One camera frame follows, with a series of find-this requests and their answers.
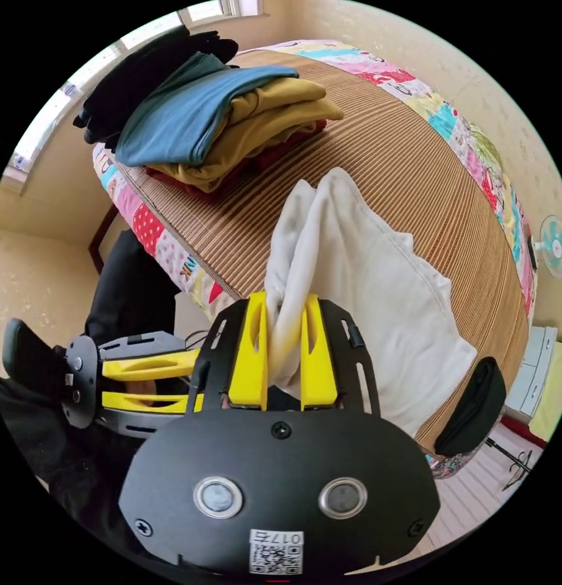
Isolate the black folded garment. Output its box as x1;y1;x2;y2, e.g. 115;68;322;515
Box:
434;356;507;457

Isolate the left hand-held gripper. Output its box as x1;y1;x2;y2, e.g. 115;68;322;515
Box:
63;331;205;441

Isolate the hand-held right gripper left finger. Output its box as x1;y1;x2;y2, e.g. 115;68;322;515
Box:
229;292;269;411

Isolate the white long sleeve shirt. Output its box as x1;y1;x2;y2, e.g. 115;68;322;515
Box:
264;166;478;438

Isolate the white drawer cupboard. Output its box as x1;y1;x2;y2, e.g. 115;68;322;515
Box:
505;325;558;419

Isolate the bed with woven mat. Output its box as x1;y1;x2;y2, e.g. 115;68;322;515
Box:
91;38;538;481

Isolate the pile of clothes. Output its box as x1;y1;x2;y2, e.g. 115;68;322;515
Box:
73;25;345;202

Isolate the teal standing fan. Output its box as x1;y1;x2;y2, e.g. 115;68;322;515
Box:
530;214;562;280

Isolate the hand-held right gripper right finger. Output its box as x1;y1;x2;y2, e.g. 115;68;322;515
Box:
301;294;340;411

